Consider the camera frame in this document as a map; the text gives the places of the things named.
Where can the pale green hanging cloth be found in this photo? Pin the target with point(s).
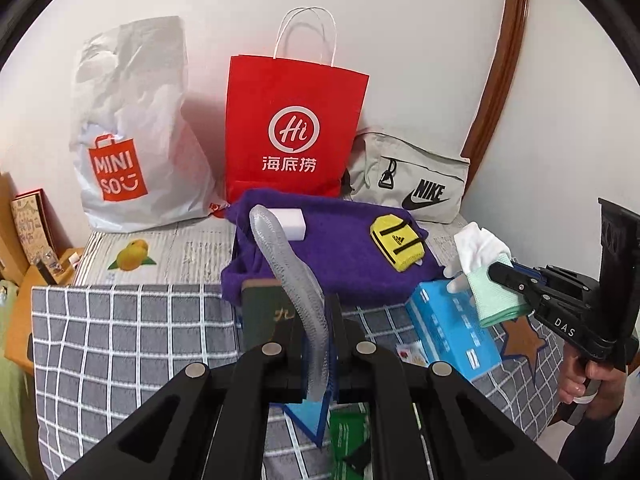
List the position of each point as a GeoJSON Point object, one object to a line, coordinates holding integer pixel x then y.
{"type": "Point", "coordinates": [7, 360]}

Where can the purple towel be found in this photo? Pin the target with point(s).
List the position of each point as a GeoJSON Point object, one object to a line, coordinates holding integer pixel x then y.
{"type": "Point", "coordinates": [340, 250]}

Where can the person's right forearm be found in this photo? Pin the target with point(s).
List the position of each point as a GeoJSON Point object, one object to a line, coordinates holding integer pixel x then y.
{"type": "Point", "coordinates": [585, 435]}

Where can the fruit print bedsheet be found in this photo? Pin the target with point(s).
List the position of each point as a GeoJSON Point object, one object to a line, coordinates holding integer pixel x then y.
{"type": "Point", "coordinates": [175, 255]}

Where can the clear plastic ridged strip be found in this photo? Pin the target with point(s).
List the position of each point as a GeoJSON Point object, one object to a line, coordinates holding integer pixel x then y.
{"type": "Point", "coordinates": [290, 270]}

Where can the person's right hand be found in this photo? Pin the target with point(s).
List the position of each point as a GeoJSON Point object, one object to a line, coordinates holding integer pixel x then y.
{"type": "Point", "coordinates": [600, 385]}

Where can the green wet wipe packet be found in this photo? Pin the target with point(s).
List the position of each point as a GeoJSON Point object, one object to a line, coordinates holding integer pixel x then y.
{"type": "Point", "coordinates": [347, 435]}

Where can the red paper bag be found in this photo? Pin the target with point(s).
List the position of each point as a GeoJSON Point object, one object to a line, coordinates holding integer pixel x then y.
{"type": "Point", "coordinates": [295, 90]}

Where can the grey waist bag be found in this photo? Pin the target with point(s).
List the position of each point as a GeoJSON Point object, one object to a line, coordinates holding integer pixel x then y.
{"type": "Point", "coordinates": [425, 170]}

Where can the fruit print sachet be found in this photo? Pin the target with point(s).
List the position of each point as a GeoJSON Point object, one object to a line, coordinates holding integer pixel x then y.
{"type": "Point", "coordinates": [410, 354]}

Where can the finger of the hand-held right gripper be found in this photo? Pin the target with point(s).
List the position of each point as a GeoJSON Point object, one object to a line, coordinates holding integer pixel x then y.
{"type": "Point", "coordinates": [530, 272]}
{"type": "Point", "coordinates": [510, 280]}

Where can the grey checkered quilt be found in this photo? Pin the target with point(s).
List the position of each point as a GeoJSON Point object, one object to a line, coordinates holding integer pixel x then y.
{"type": "Point", "coordinates": [125, 340]}

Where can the blue tissue pack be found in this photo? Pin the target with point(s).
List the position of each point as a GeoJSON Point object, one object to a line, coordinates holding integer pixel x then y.
{"type": "Point", "coordinates": [450, 330]}

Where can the light green cloth square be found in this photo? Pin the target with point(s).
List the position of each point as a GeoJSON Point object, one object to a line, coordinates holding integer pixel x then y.
{"type": "Point", "coordinates": [492, 300]}

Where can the brown book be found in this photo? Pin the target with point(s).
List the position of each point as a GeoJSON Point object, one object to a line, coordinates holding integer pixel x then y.
{"type": "Point", "coordinates": [32, 225]}

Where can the wooden bedside cabinet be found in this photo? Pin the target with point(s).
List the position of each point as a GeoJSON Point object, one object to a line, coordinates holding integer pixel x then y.
{"type": "Point", "coordinates": [25, 330]}

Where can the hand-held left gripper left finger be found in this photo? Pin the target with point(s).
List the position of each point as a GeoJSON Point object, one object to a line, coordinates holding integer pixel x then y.
{"type": "Point", "coordinates": [287, 360]}

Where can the dark green booklet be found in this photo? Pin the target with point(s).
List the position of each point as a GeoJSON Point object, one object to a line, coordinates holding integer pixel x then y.
{"type": "Point", "coordinates": [260, 315]}

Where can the wooden door frame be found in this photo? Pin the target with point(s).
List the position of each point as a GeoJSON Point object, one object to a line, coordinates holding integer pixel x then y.
{"type": "Point", "coordinates": [505, 60]}

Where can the white plastic shopping bag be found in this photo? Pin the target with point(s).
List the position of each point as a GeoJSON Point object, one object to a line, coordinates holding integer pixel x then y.
{"type": "Point", "coordinates": [140, 110]}

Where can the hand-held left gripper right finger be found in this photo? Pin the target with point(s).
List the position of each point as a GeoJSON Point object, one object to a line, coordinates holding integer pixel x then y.
{"type": "Point", "coordinates": [350, 360]}

